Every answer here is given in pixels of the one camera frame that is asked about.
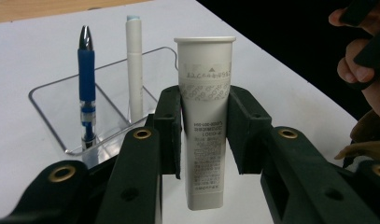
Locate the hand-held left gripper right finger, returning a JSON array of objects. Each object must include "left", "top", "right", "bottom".
[{"left": 226, "top": 85, "right": 380, "bottom": 224}]

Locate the white pen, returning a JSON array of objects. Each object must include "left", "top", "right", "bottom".
[{"left": 125, "top": 15, "right": 145, "bottom": 123}]

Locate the clear plastic pen organizer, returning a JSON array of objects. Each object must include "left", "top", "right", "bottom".
[{"left": 28, "top": 46, "right": 179, "bottom": 169}]

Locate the white tube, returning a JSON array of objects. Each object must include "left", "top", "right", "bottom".
[{"left": 173, "top": 35, "right": 237, "bottom": 212}]

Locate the blue ballpoint pen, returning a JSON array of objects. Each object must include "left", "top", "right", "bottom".
[{"left": 77, "top": 25, "right": 97, "bottom": 152}]

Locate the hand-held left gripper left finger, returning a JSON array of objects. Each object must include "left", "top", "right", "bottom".
[{"left": 95, "top": 85, "right": 183, "bottom": 224}]

